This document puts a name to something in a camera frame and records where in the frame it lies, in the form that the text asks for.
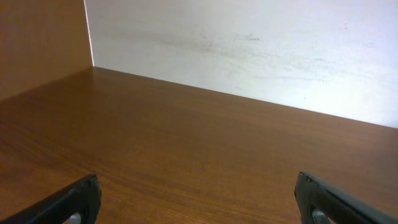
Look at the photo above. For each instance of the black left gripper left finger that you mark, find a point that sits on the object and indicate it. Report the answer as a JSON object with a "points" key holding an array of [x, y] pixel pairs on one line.
{"points": [[82, 197]]}

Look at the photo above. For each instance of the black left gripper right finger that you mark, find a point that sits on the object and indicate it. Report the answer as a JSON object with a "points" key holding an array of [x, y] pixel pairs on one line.
{"points": [[320, 202]]}

